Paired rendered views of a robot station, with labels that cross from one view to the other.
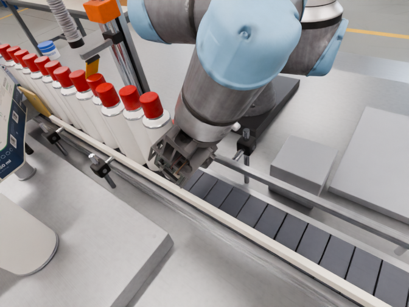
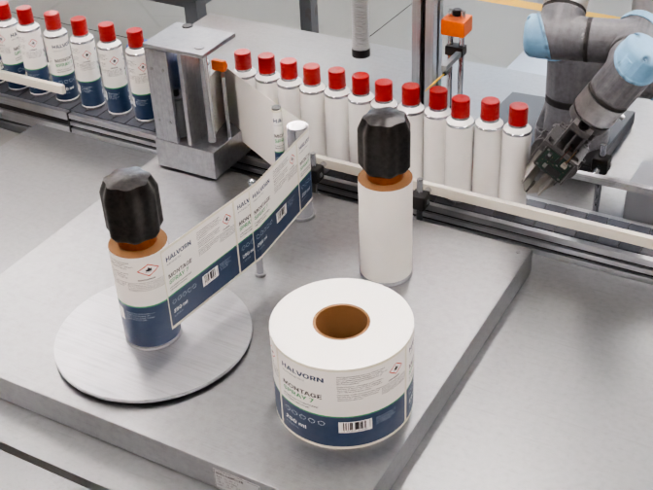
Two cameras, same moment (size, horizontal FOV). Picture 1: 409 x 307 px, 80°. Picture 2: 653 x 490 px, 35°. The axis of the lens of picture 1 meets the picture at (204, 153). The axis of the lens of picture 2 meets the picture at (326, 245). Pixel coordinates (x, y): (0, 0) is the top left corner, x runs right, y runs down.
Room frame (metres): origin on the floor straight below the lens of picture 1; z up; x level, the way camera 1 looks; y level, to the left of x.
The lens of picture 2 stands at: (-1.14, 0.79, 1.93)
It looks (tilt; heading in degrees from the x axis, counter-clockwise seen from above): 35 degrees down; 346
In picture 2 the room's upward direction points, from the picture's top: 3 degrees counter-clockwise
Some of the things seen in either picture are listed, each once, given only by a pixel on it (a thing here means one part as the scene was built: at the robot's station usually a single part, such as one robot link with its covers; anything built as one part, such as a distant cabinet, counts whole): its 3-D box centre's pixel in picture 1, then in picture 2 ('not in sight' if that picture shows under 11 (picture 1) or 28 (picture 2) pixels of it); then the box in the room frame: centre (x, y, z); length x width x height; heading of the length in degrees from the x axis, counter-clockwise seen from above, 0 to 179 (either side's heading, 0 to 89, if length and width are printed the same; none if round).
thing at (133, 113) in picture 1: (145, 132); (488, 151); (0.39, 0.11, 0.98); 0.05 x 0.05 x 0.20
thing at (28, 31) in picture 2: not in sight; (32, 51); (1.14, 0.89, 0.98); 0.05 x 0.05 x 0.20
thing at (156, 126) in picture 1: (164, 140); (515, 157); (0.35, 0.07, 0.98); 0.05 x 0.05 x 0.20
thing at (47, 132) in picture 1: (59, 136); (319, 176); (0.55, 0.39, 0.89); 0.06 x 0.03 x 0.12; 136
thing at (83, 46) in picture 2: not in sight; (85, 62); (1.03, 0.78, 0.98); 0.05 x 0.05 x 0.20
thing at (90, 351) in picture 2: not in sight; (154, 335); (0.17, 0.76, 0.89); 0.31 x 0.31 x 0.01
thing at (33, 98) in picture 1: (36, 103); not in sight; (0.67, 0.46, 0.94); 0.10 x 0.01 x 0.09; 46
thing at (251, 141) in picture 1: (241, 165); (596, 189); (0.31, -0.07, 0.91); 0.07 x 0.03 x 0.17; 136
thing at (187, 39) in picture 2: not in sight; (189, 39); (0.71, 0.59, 1.14); 0.14 x 0.11 x 0.01; 46
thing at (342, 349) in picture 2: not in sight; (343, 361); (-0.05, 0.51, 0.95); 0.20 x 0.20 x 0.14
